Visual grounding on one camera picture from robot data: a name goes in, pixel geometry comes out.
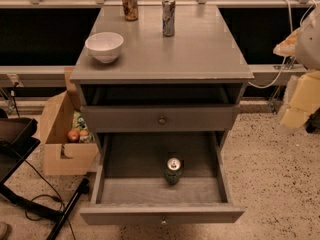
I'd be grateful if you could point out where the green soda can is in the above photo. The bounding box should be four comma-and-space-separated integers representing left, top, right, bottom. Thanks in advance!
165, 158, 182, 185

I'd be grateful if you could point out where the silver blue tall can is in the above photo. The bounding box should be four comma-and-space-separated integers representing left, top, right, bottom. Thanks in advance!
162, 0, 176, 37

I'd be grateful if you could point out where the white cable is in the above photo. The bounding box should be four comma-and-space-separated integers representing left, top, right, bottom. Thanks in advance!
247, 0, 317, 90

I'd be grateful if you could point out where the red apple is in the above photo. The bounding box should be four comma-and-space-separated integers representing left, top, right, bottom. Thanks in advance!
67, 129, 80, 143

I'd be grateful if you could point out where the open grey middle drawer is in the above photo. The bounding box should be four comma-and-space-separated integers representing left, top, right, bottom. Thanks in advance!
80, 132, 245, 225

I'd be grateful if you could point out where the white ceramic bowl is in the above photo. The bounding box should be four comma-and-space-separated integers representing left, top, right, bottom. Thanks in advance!
85, 32, 124, 63

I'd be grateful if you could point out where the black stand with tray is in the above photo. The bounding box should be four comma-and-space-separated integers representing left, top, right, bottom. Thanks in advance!
0, 108, 91, 240

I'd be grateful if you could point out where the green snack bag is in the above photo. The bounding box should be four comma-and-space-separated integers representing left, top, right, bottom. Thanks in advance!
72, 111, 87, 131

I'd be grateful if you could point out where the cardboard box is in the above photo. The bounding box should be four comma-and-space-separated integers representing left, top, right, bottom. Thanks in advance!
38, 67, 99, 176

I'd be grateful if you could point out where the brown soda can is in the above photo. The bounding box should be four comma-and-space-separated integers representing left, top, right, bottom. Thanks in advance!
122, 0, 138, 21

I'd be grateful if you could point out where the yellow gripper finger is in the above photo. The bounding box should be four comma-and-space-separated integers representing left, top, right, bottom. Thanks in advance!
280, 71, 320, 130
273, 28, 300, 57

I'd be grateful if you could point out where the grey wooden cabinet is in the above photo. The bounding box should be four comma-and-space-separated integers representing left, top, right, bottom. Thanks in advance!
69, 4, 255, 145

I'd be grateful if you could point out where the black floor cable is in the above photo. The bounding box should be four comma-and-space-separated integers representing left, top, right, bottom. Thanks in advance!
23, 158, 78, 240

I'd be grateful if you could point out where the closed grey upper drawer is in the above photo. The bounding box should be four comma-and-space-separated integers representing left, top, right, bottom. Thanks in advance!
81, 105, 240, 133

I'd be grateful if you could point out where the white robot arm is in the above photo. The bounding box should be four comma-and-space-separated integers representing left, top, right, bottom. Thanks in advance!
273, 5, 320, 129

